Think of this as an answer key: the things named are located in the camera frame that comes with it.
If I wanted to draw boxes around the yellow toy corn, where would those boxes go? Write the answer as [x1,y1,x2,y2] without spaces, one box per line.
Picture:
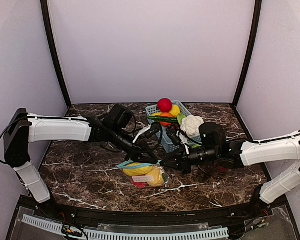
[122,162,153,177]

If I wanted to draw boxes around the clear zip bag blue zipper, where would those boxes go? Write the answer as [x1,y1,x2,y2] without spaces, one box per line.
[201,162,229,175]

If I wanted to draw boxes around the red toy strawberry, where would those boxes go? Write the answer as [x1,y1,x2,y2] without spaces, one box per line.
[131,176,149,189]

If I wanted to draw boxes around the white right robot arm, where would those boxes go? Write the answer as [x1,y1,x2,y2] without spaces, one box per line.
[160,122,300,207]

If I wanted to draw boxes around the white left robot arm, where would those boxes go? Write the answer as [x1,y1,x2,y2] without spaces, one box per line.
[0,104,158,204]

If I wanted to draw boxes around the blue perforated plastic basket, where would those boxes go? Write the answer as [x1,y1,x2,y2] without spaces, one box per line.
[145,100,201,153]

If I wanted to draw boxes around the white toy cauliflower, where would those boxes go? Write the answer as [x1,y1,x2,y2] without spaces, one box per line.
[177,114,205,137]

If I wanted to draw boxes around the dark purple toy grapes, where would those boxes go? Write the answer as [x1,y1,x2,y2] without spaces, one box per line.
[167,123,181,131]

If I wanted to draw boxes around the green toy cucumber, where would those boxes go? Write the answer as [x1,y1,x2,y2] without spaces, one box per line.
[147,115,179,124]

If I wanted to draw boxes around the orange toy tangerine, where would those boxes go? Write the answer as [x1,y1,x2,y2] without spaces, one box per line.
[160,112,174,118]

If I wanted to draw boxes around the yellow toy lemon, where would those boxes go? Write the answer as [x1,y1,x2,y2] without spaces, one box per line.
[169,105,181,118]

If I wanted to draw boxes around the red toy tomato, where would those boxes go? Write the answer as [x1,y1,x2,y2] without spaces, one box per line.
[157,98,173,113]

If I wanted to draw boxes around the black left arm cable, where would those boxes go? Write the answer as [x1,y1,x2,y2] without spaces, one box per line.
[0,116,165,157]

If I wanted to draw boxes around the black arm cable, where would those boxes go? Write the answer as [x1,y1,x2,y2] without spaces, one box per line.
[243,129,300,145]
[0,116,165,157]

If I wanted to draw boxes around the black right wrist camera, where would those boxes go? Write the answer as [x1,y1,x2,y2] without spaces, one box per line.
[198,122,226,149]

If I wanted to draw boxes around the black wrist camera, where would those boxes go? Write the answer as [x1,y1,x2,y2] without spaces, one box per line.
[198,122,226,149]
[107,104,134,129]

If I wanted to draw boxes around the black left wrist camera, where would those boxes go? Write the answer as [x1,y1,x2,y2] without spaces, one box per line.
[107,104,134,129]

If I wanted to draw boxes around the white slotted cable duct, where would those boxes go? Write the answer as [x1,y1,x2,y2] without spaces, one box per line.
[21,214,229,240]

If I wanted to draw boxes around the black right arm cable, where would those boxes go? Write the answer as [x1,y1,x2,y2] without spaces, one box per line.
[243,129,300,145]

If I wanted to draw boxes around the black front frame rail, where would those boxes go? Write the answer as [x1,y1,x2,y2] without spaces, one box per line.
[4,195,300,240]

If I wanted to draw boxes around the black right frame post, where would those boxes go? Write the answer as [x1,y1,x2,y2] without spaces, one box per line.
[232,0,263,108]

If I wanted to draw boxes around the black frame post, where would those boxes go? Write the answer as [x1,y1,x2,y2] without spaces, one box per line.
[232,0,263,108]
[40,0,73,109]

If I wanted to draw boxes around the black left frame post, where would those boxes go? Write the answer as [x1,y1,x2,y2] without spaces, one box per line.
[40,0,73,109]

